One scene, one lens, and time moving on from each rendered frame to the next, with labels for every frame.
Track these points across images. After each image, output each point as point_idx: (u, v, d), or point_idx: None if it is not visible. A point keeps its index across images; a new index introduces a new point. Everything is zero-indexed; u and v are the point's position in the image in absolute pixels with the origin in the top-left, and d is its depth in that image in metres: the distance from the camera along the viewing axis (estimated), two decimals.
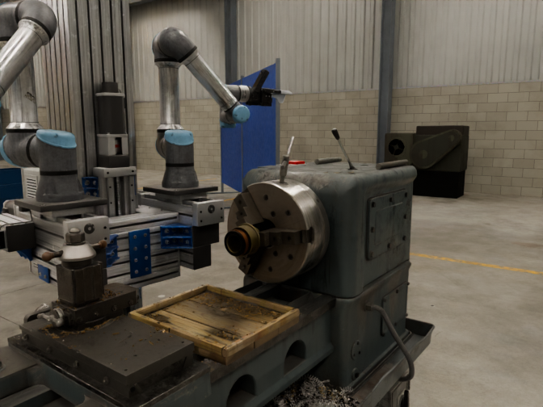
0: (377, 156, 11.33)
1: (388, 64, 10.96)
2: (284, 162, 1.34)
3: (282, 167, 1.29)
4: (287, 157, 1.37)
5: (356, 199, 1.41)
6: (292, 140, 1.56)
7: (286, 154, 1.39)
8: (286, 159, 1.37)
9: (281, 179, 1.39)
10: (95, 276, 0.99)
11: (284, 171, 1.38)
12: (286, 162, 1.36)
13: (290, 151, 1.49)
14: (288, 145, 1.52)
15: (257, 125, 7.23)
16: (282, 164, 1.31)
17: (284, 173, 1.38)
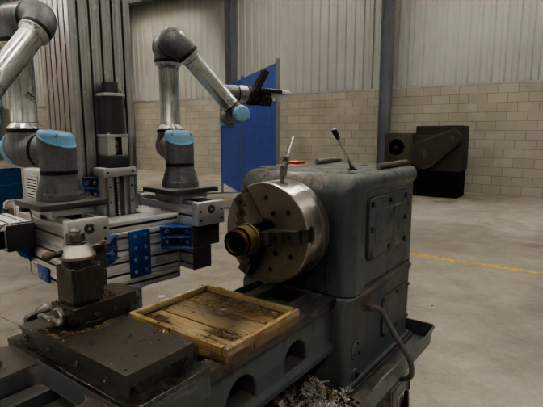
0: (377, 156, 11.33)
1: (388, 64, 10.96)
2: (284, 162, 1.34)
3: (282, 167, 1.29)
4: (287, 157, 1.37)
5: (356, 199, 1.41)
6: (292, 140, 1.56)
7: (286, 154, 1.39)
8: (286, 159, 1.37)
9: (281, 179, 1.39)
10: (95, 276, 0.99)
11: (284, 171, 1.38)
12: (286, 162, 1.36)
13: (290, 151, 1.49)
14: (288, 145, 1.52)
15: (257, 125, 7.23)
16: (282, 164, 1.31)
17: (284, 173, 1.38)
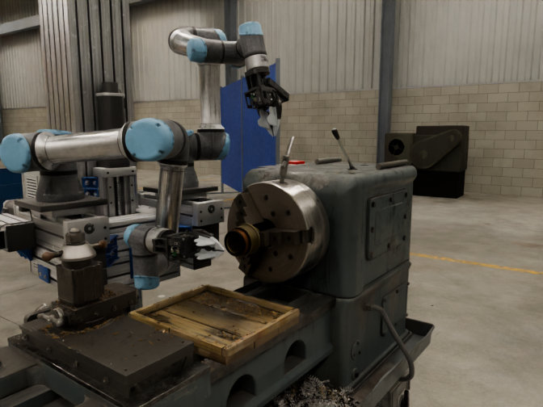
0: (377, 156, 11.33)
1: (388, 64, 10.96)
2: (284, 162, 1.34)
3: (282, 167, 1.29)
4: (287, 157, 1.37)
5: (356, 199, 1.41)
6: (292, 140, 1.56)
7: (286, 154, 1.39)
8: (286, 159, 1.37)
9: (281, 179, 1.39)
10: (95, 276, 0.99)
11: (284, 171, 1.38)
12: (286, 162, 1.36)
13: (290, 151, 1.49)
14: (288, 145, 1.52)
15: (257, 125, 7.23)
16: (282, 164, 1.31)
17: (284, 173, 1.38)
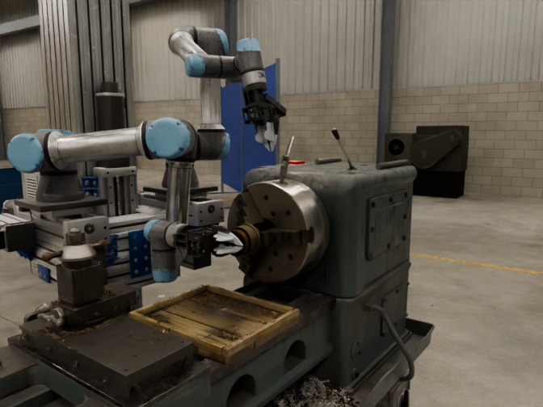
0: (377, 156, 11.33)
1: (388, 64, 10.96)
2: (284, 162, 1.34)
3: (282, 167, 1.29)
4: (287, 157, 1.37)
5: (356, 199, 1.41)
6: (292, 140, 1.56)
7: (286, 154, 1.39)
8: (286, 159, 1.37)
9: (281, 179, 1.39)
10: (95, 276, 0.99)
11: (284, 171, 1.38)
12: (286, 162, 1.36)
13: (290, 151, 1.49)
14: (288, 145, 1.52)
15: None
16: (282, 164, 1.31)
17: (284, 173, 1.38)
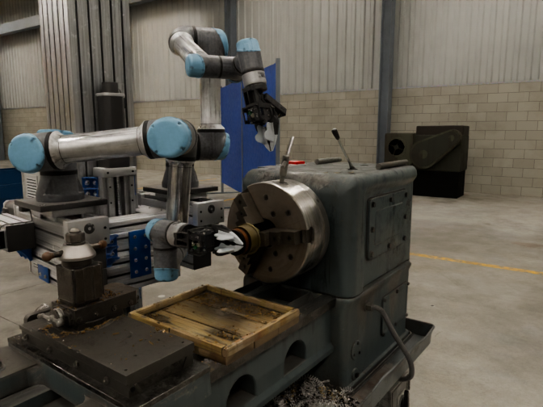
0: (377, 156, 11.33)
1: (388, 64, 10.96)
2: (284, 162, 1.34)
3: (282, 167, 1.29)
4: (287, 157, 1.37)
5: (356, 199, 1.41)
6: (292, 140, 1.56)
7: (286, 154, 1.39)
8: (286, 159, 1.37)
9: (281, 179, 1.39)
10: (95, 276, 0.99)
11: (284, 171, 1.38)
12: (286, 162, 1.36)
13: (290, 151, 1.49)
14: (288, 145, 1.52)
15: None
16: (282, 164, 1.31)
17: (284, 173, 1.38)
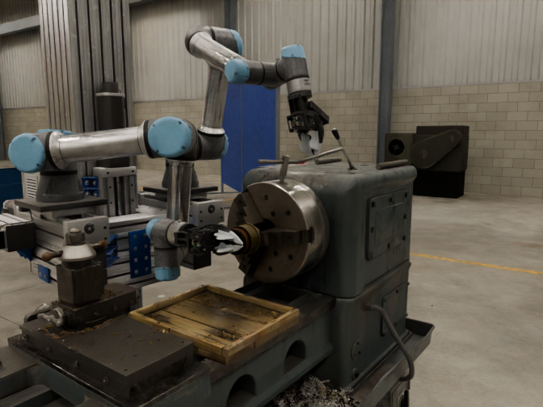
0: (377, 156, 11.33)
1: (388, 64, 10.96)
2: (273, 160, 1.35)
3: (258, 161, 1.32)
4: (284, 156, 1.37)
5: (356, 199, 1.41)
6: (334, 148, 1.49)
7: (288, 155, 1.38)
8: (283, 158, 1.37)
9: (279, 178, 1.40)
10: (95, 276, 0.99)
11: (281, 170, 1.38)
12: (279, 161, 1.37)
13: (315, 157, 1.44)
14: (322, 153, 1.47)
15: (257, 125, 7.23)
16: (263, 159, 1.34)
17: (281, 173, 1.38)
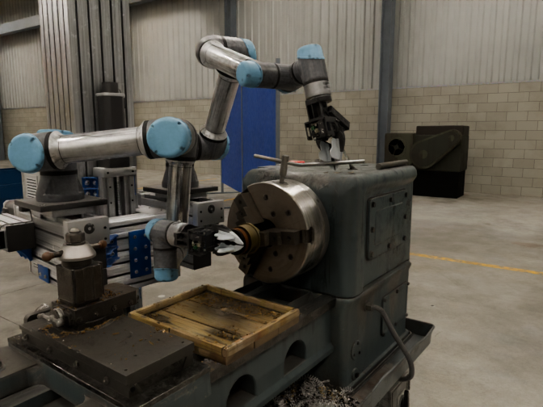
0: (377, 156, 11.33)
1: (388, 64, 10.96)
2: (270, 157, 1.39)
3: (254, 155, 1.41)
4: (282, 155, 1.38)
5: (356, 199, 1.41)
6: (351, 160, 1.32)
7: (288, 155, 1.38)
8: (281, 158, 1.38)
9: (279, 178, 1.40)
10: (95, 276, 0.99)
11: (279, 169, 1.39)
12: (277, 160, 1.39)
13: (322, 163, 1.34)
14: (334, 161, 1.34)
15: (257, 125, 7.23)
16: (260, 155, 1.41)
17: (279, 171, 1.39)
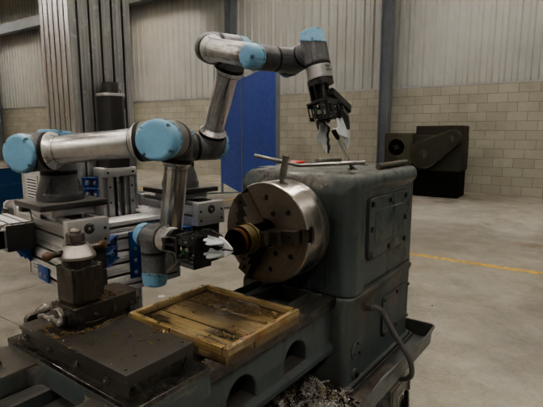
0: (377, 156, 11.33)
1: (388, 64, 10.96)
2: (271, 157, 1.39)
3: (254, 155, 1.41)
4: (282, 155, 1.38)
5: (356, 199, 1.41)
6: (352, 161, 1.32)
7: (288, 156, 1.38)
8: (282, 158, 1.38)
9: (279, 178, 1.40)
10: (95, 276, 0.99)
11: (279, 169, 1.39)
12: (277, 160, 1.38)
13: (322, 164, 1.34)
14: (334, 161, 1.34)
15: (257, 125, 7.23)
16: (261, 154, 1.41)
17: (279, 171, 1.39)
